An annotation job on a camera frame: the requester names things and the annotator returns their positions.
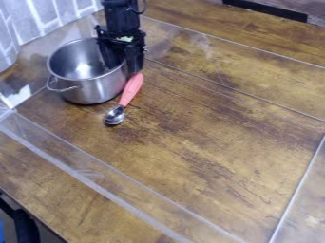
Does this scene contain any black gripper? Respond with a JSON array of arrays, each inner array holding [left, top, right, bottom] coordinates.
[[95, 0, 147, 74]]

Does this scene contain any silver metal pot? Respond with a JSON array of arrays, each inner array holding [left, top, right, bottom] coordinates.
[[45, 38, 128, 105]]

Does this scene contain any black bar at back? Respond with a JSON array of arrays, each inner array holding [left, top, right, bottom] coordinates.
[[222, 0, 309, 23]]

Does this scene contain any black table leg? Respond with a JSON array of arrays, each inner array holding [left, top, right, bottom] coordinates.
[[0, 197, 40, 243]]

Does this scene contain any red handled metal spoon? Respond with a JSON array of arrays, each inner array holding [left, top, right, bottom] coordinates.
[[104, 73, 143, 126]]

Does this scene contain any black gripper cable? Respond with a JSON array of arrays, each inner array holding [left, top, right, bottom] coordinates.
[[129, 0, 148, 15]]

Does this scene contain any clear acrylic tray wall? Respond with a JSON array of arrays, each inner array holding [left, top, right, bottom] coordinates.
[[0, 14, 325, 243]]

